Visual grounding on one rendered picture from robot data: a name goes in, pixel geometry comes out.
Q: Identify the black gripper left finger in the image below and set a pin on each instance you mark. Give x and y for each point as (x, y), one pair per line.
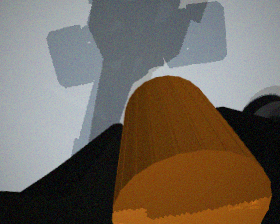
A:
(79, 191)

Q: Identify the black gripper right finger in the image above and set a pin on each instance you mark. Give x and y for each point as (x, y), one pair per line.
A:
(262, 136)

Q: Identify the orange knob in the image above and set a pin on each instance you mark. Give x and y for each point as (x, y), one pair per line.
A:
(181, 163)

